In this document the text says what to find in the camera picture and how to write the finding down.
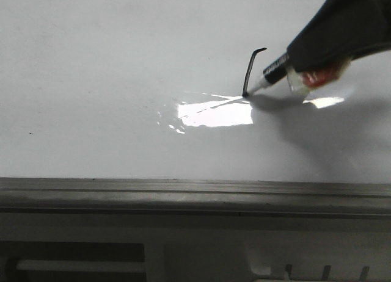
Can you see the grey metal stand frame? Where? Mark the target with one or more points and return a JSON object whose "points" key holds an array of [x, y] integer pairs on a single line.
{"points": [[73, 247]]}

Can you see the white whiteboard with grey frame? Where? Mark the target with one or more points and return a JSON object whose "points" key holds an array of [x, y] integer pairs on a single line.
{"points": [[136, 105]]}

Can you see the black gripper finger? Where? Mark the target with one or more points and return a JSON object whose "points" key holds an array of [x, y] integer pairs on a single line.
{"points": [[341, 29]]}

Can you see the black whiteboard marker with tape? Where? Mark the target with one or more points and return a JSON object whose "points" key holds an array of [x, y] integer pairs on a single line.
{"points": [[299, 82]]}

